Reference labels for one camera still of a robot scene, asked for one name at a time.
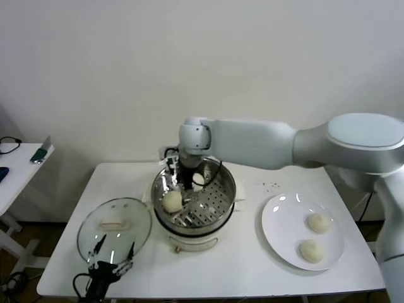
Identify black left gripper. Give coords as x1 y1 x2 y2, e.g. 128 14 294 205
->
83 234 136 303

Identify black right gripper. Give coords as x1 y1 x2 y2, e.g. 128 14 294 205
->
179 158 194 206

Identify glass lid with cream handle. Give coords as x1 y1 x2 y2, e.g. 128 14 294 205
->
76 197 153 266

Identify perforated steel steamer basket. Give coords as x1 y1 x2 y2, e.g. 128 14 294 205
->
150 156 237 229

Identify cream electric cooking pot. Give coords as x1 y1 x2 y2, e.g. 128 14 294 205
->
143 179 247 254

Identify scattered dark crumbs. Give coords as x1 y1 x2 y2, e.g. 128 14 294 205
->
256 180 280 193

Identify white round plate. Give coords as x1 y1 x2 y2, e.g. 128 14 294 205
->
261 192 345 271

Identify white side table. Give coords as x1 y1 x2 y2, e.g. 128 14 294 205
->
0 143 55 272

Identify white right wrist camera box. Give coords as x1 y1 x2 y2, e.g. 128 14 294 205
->
162 153 179 175

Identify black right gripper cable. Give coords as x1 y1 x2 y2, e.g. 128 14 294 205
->
201 160 223 187

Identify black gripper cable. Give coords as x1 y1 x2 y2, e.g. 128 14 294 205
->
73 273 93 298
201 160 223 187

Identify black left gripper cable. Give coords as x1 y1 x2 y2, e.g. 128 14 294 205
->
73 273 93 298

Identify black floor cable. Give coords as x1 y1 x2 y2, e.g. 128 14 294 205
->
0 270 28 297

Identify green-handled knife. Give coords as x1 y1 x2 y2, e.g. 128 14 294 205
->
30 136 52 165

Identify thin black cable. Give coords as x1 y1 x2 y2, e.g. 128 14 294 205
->
0 136 23 155

